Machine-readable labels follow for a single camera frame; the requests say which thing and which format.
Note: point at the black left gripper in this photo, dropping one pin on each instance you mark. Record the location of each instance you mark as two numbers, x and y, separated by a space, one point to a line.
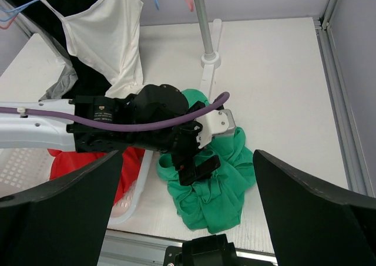
184 149

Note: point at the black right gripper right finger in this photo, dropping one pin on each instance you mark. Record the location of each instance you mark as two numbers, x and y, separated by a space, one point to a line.
311 221

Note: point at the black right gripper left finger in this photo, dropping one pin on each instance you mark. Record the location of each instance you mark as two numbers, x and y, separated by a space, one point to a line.
62 221

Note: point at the green tank top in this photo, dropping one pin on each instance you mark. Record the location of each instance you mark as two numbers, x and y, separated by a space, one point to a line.
214 204

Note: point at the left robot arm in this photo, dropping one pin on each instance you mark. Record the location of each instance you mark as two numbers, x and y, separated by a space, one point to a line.
158 118

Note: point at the grey tank top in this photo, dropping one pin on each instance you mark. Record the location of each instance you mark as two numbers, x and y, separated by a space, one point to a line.
63 85

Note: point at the white tank top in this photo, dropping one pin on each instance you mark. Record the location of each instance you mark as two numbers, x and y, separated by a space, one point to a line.
105 37

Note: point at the black tank top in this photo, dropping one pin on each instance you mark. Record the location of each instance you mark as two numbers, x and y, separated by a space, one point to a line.
90 82

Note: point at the white plastic basket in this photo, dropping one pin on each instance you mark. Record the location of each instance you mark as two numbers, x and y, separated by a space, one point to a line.
24 168

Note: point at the white and silver clothes rack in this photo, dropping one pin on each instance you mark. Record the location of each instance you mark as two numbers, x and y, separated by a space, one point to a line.
211 37

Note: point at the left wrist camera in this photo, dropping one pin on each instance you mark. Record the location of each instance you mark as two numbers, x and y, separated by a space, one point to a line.
217 123

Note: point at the aluminium mounting rail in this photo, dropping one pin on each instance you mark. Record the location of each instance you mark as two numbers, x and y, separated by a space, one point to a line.
123 248

